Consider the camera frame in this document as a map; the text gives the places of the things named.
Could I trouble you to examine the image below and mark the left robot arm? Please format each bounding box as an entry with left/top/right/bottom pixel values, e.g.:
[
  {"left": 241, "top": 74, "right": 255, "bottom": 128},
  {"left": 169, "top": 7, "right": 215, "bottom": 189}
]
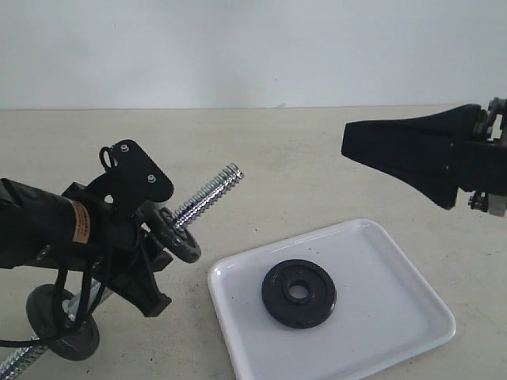
[{"left": 1, "top": 178, "right": 172, "bottom": 317}]

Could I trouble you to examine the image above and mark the black weight plate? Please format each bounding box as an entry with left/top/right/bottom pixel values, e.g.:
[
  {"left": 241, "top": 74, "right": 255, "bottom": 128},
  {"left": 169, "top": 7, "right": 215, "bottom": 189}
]
[
  {"left": 261, "top": 259, "right": 337, "bottom": 329},
  {"left": 25, "top": 283, "right": 101, "bottom": 362}
]

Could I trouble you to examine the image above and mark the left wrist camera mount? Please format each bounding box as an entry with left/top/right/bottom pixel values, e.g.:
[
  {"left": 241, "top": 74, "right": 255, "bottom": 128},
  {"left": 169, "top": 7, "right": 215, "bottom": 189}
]
[{"left": 99, "top": 139, "right": 174, "bottom": 216}]

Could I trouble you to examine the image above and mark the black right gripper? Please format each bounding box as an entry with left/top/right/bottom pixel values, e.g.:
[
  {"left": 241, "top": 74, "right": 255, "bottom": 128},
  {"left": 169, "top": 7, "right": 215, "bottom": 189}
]
[{"left": 341, "top": 97, "right": 506, "bottom": 217}]

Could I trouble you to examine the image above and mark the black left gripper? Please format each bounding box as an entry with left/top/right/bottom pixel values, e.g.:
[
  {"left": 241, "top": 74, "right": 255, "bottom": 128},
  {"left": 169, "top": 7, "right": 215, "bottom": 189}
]
[{"left": 35, "top": 180, "right": 173, "bottom": 317}]

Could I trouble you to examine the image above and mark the white rectangular tray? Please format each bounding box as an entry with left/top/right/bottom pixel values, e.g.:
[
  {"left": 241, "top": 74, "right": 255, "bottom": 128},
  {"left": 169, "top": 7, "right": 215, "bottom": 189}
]
[{"left": 208, "top": 219, "right": 456, "bottom": 380}]

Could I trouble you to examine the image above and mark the chrome threaded dumbbell bar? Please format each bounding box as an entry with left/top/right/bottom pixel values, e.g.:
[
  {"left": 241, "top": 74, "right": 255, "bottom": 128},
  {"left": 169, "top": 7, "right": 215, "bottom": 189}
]
[{"left": 1, "top": 164, "right": 244, "bottom": 379}]

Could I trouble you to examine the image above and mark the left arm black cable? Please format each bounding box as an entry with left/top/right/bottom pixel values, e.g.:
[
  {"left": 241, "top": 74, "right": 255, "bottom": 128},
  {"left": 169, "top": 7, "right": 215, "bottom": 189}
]
[{"left": 0, "top": 233, "right": 147, "bottom": 349}]

